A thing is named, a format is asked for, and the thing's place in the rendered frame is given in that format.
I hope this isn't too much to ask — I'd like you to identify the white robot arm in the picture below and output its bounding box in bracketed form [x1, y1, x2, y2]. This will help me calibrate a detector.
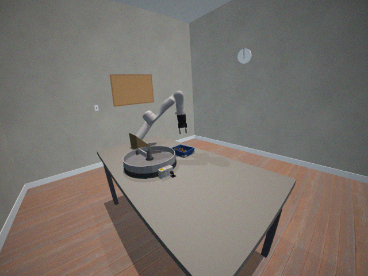
[135, 91, 185, 140]

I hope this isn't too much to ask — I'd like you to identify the blue crate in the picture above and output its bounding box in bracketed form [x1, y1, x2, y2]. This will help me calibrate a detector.
[172, 144, 195, 158]

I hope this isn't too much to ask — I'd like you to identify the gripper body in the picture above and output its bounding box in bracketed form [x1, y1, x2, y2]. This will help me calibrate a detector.
[175, 108, 187, 128]

